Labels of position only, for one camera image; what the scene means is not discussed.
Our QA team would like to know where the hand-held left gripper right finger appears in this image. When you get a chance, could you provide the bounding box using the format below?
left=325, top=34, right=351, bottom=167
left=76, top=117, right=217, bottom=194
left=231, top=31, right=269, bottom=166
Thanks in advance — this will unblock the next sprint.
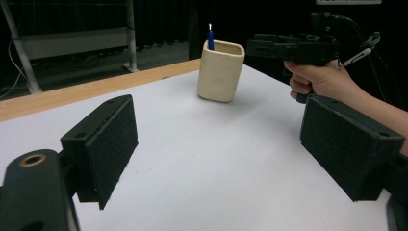
left=299, top=93, right=406, bottom=202

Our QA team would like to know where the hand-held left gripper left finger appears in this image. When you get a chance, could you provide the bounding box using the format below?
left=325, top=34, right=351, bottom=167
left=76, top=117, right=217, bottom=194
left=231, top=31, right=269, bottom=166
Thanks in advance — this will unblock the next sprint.
left=60, top=93, right=140, bottom=211

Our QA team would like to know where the cream square cup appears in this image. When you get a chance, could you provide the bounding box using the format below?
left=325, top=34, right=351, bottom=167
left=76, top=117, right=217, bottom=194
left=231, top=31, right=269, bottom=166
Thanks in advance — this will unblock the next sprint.
left=196, top=39, right=246, bottom=104

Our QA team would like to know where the blue pen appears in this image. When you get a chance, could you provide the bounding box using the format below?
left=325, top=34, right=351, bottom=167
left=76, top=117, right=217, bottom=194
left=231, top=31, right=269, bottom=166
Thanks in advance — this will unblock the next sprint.
left=206, top=23, right=216, bottom=51

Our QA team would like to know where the silver metal clip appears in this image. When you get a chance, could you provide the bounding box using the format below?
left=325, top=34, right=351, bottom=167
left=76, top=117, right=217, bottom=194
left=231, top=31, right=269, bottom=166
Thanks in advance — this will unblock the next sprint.
left=342, top=47, right=373, bottom=67

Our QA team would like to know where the wooden table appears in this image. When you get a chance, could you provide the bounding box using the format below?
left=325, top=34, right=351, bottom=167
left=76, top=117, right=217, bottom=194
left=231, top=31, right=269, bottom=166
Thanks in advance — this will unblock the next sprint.
left=0, top=58, right=202, bottom=123

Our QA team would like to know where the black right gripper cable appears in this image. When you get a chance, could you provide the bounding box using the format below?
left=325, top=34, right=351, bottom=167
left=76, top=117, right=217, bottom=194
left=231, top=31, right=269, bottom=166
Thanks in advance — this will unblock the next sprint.
left=335, top=13, right=403, bottom=109

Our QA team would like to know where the black floor cable tangle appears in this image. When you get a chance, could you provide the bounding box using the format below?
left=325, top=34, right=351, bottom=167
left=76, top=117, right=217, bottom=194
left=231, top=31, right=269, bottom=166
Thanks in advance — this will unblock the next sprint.
left=56, top=52, right=105, bottom=70

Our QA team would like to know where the white metal stand frame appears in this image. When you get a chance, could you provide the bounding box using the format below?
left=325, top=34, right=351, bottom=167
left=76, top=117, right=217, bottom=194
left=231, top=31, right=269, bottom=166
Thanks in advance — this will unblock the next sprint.
left=0, top=0, right=140, bottom=94

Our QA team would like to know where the white floor cable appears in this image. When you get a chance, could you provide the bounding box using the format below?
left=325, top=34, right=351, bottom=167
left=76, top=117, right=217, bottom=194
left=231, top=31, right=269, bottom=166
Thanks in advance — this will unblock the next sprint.
left=0, top=38, right=28, bottom=99

